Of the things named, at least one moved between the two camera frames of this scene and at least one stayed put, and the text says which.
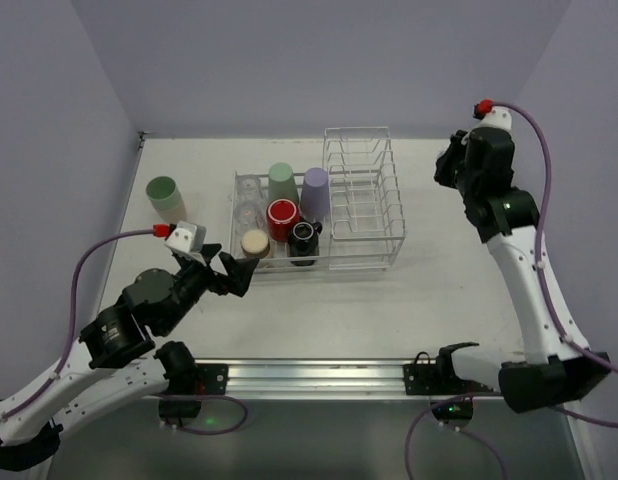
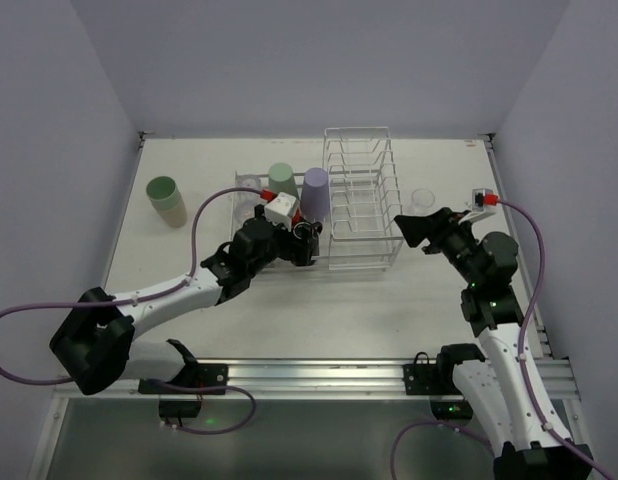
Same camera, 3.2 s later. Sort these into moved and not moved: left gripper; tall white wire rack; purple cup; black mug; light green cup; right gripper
Moved: left gripper; right gripper
Not moved: black mug; purple cup; tall white wire rack; light green cup
